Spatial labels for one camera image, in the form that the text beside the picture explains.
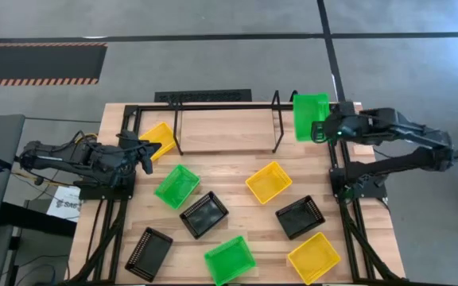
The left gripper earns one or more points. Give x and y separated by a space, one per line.
130 148

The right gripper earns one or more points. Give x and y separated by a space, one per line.
346 123

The yellow plastic basket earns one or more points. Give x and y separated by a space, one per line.
268 182
162 134
313 258

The green plastic basket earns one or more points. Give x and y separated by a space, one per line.
177 186
306 115
230 260

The black plastic basket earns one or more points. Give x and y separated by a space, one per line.
300 218
204 216
148 254

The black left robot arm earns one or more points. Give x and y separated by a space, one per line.
74 159

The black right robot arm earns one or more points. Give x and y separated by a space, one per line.
404 125

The black perforated floor strip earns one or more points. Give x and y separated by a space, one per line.
203 95

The white printed paper sheet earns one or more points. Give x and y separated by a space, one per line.
64 202

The black floor base bar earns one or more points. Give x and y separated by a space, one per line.
34 219

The black mat with orange stripes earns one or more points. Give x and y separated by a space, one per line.
34 63

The grey side table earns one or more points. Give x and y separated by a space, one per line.
8 131

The black aluminium table frame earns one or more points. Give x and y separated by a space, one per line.
213 106

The wooden shelf with black frame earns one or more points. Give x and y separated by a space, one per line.
225 131

